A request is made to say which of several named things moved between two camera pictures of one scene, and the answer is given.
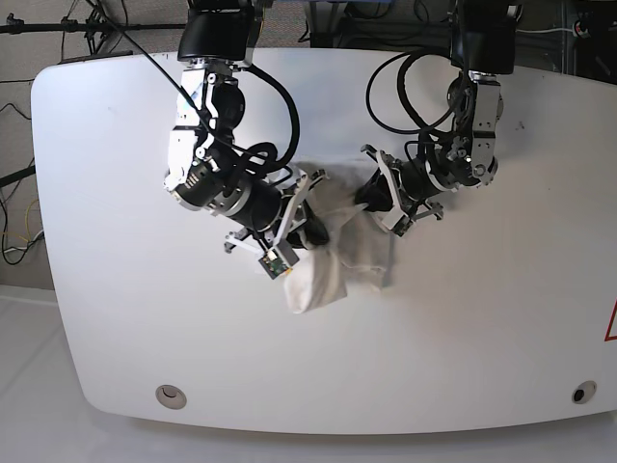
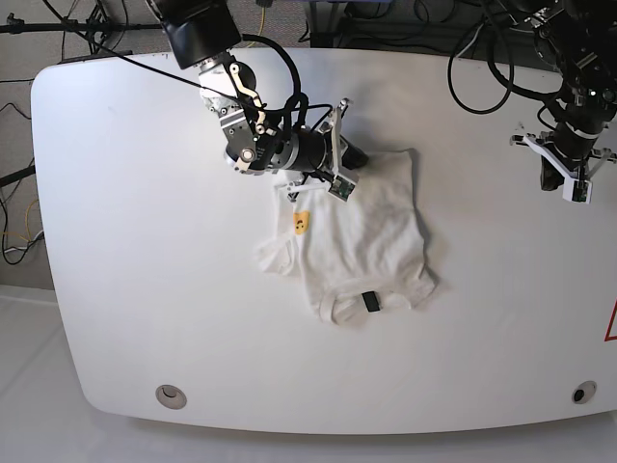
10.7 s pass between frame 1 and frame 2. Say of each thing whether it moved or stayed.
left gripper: moved
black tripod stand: stayed
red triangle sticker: stayed
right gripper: moved
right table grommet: stayed
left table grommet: stayed
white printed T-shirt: moved
